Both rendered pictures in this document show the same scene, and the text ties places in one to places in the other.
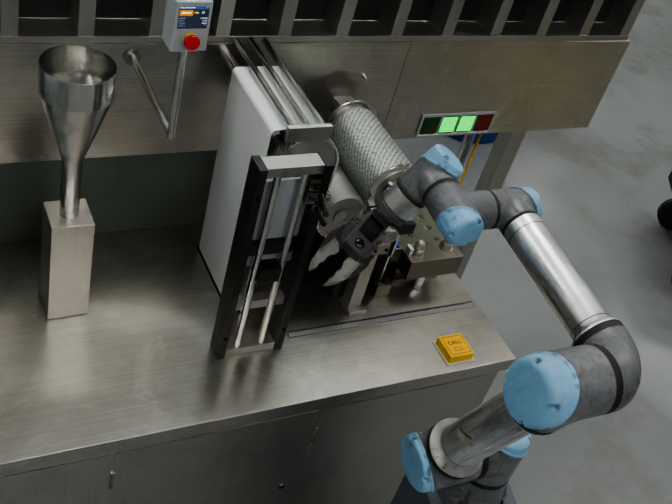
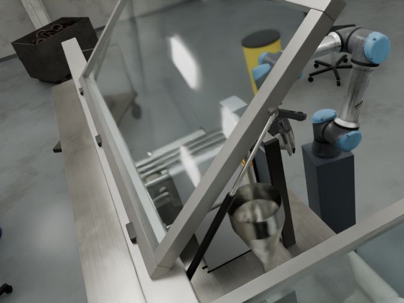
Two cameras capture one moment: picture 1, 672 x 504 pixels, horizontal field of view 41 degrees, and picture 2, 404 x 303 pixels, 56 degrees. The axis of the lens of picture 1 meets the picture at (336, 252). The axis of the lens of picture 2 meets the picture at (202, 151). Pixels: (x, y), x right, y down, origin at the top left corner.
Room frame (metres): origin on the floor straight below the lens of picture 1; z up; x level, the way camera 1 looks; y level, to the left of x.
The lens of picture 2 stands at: (1.22, 1.22, 2.20)
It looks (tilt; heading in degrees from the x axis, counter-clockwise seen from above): 35 degrees down; 294
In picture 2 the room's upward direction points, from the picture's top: 18 degrees counter-clockwise
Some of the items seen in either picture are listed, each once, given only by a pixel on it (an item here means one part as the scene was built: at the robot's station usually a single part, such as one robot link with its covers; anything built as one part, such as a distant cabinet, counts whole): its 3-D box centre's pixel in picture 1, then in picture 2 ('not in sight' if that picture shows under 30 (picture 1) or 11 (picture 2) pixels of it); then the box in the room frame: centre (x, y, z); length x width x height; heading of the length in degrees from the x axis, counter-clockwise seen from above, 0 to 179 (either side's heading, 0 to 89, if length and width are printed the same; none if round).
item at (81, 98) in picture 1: (77, 77); (255, 210); (1.41, 0.56, 1.50); 0.14 x 0.14 x 0.06
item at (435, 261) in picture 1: (400, 217); not in sight; (1.99, -0.14, 1.00); 0.40 x 0.16 x 0.06; 36
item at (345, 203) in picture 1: (321, 184); not in sight; (1.78, 0.08, 1.18); 0.26 x 0.12 x 0.12; 36
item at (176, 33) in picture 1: (188, 22); not in sight; (1.45, 0.37, 1.66); 0.07 x 0.07 x 0.10; 38
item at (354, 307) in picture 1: (367, 263); not in sight; (1.70, -0.08, 1.05); 0.06 x 0.05 x 0.31; 36
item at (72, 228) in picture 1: (69, 207); (273, 282); (1.41, 0.56, 1.19); 0.14 x 0.14 x 0.57
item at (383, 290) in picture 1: (359, 253); not in sight; (1.89, -0.06, 0.92); 0.28 x 0.04 x 0.04; 36
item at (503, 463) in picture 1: (493, 443); (325, 124); (1.25, -0.42, 1.07); 0.13 x 0.12 x 0.14; 125
